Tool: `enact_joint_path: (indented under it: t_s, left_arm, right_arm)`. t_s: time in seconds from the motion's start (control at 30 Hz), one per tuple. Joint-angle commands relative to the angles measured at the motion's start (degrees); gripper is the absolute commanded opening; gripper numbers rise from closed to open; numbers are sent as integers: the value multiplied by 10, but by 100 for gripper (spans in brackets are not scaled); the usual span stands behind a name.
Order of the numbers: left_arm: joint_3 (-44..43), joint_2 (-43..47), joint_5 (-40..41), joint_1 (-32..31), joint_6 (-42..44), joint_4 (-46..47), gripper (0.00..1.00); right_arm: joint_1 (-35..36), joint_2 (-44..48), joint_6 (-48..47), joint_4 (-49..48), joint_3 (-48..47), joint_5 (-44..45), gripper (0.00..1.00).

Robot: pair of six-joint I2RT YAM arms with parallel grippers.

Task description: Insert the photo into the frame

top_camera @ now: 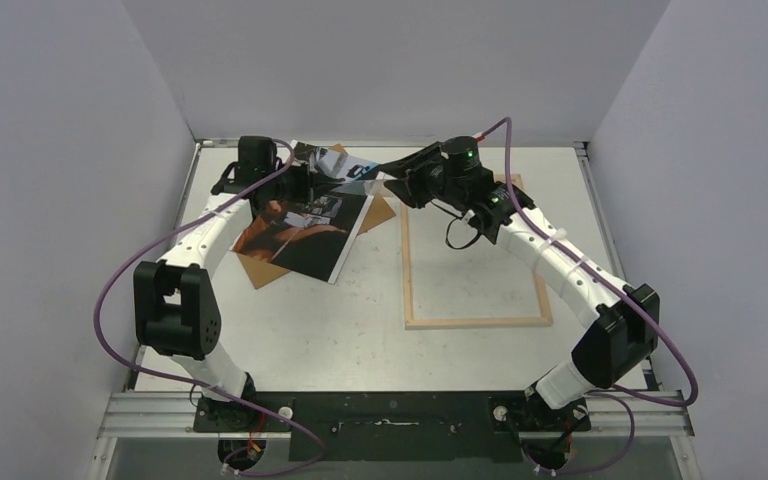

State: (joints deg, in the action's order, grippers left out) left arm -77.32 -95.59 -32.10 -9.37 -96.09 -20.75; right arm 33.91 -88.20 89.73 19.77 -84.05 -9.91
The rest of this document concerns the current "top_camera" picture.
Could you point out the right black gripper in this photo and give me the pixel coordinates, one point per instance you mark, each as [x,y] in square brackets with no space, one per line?
[417,177]

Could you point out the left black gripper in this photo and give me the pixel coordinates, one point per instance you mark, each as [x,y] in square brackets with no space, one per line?
[305,184]

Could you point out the printed colour photo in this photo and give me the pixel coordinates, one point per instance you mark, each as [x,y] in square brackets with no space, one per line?
[311,218]

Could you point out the clear acrylic sheet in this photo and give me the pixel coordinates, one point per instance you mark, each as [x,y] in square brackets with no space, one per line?
[343,174]

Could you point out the white wooden picture frame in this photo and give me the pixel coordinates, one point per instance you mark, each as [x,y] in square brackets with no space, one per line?
[478,287]

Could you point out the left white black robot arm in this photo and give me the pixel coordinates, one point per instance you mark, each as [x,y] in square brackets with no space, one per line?
[176,311]

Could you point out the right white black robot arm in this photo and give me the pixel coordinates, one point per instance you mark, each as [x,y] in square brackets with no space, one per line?
[619,321]

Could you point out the brown cardboard backing board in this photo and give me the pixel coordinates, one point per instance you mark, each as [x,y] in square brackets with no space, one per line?
[271,265]

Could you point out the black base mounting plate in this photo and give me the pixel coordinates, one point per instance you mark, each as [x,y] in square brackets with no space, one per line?
[498,426]

